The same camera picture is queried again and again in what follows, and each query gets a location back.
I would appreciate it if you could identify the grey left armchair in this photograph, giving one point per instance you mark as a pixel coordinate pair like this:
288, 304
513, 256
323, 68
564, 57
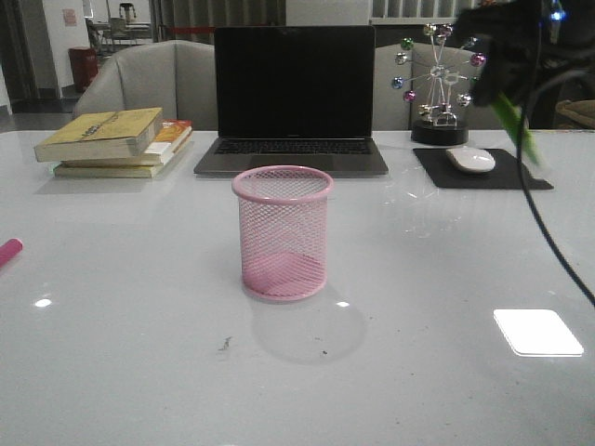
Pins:
177, 76

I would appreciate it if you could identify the white computer mouse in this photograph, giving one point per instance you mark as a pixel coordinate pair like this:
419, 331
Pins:
471, 160

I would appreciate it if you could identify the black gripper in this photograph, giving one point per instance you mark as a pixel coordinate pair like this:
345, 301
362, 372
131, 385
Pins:
515, 33

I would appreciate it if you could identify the grey right armchair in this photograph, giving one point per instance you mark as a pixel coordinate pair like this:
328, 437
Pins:
391, 112

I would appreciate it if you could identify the grey open laptop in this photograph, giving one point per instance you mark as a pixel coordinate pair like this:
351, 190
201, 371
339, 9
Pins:
298, 95

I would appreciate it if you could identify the grey armchair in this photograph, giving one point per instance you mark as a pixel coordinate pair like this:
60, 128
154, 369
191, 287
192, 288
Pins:
391, 112
177, 76

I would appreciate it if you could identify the pink mesh pen holder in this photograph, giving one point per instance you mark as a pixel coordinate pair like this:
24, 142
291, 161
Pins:
282, 226

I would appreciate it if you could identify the pale bottom book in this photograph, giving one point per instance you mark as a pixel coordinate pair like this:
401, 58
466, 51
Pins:
125, 171

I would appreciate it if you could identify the ferris wheel kinetic desk toy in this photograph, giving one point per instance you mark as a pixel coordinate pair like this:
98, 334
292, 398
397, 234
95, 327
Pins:
438, 88

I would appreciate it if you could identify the yellow top book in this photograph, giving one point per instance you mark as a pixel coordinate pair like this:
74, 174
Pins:
102, 135

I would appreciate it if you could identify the orange white middle book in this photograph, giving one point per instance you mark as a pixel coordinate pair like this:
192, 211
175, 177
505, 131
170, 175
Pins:
172, 137

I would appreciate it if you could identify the black mouse pad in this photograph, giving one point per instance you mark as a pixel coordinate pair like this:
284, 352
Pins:
446, 176

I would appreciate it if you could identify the red trash bin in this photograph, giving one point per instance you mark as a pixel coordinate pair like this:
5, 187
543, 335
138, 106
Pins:
84, 65

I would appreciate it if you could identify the pink red marker pen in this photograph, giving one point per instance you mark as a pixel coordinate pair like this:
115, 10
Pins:
9, 250

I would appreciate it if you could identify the green marker pen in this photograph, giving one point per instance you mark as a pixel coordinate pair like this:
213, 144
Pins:
510, 117

